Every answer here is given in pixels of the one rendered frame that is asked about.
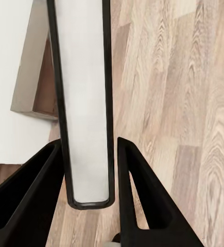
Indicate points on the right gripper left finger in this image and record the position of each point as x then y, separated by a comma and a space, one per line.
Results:
28, 199

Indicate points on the hardback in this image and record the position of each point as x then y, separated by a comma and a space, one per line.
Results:
80, 41

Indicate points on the bench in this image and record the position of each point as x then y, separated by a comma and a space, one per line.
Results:
34, 92

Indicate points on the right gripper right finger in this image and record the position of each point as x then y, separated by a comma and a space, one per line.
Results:
167, 225

